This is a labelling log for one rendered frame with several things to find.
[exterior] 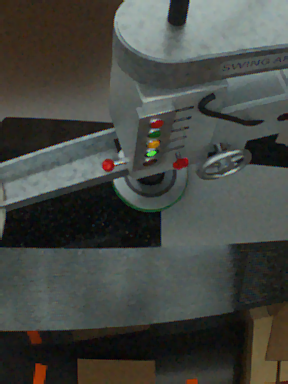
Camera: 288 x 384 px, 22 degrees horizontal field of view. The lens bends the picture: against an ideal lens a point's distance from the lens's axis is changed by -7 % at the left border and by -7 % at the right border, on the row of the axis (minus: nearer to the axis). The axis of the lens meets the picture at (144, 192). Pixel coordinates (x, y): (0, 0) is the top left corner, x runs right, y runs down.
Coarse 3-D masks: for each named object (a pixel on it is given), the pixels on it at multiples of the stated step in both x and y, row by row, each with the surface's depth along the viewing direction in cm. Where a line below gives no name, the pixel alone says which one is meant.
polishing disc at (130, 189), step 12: (120, 156) 224; (120, 180) 221; (132, 180) 221; (168, 180) 222; (180, 180) 222; (120, 192) 220; (132, 192) 220; (144, 192) 220; (156, 192) 221; (168, 192) 221; (180, 192) 221; (132, 204) 220; (144, 204) 219; (156, 204) 219; (168, 204) 220
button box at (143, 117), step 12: (144, 108) 158; (156, 108) 158; (168, 108) 158; (144, 120) 159; (168, 120) 162; (144, 132) 164; (168, 132) 168; (132, 144) 173; (144, 144) 170; (132, 156) 177; (144, 156) 177; (156, 156) 179; (132, 168) 182; (144, 168) 183
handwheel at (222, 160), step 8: (216, 144) 190; (216, 152) 190; (224, 152) 182; (232, 152) 182; (240, 152) 183; (248, 152) 186; (208, 160) 183; (216, 160) 183; (224, 160) 187; (232, 160) 187; (248, 160) 189; (200, 168) 186; (224, 168) 187; (232, 168) 189; (240, 168) 193; (200, 176) 189; (208, 176) 192; (216, 176) 194; (224, 176) 195
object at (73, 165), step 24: (72, 144) 201; (96, 144) 205; (0, 168) 198; (24, 168) 202; (48, 168) 202; (72, 168) 203; (96, 168) 203; (120, 168) 198; (24, 192) 200; (48, 192) 196
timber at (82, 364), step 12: (84, 360) 270; (96, 360) 271; (108, 360) 271; (120, 360) 272; (132, 360) 272; (144, 360) 272; (84, 372) 268; (96, 372) 269; (108, 372) 269; (120, 372) 269; (132, 372) 270; (144, 372) 270
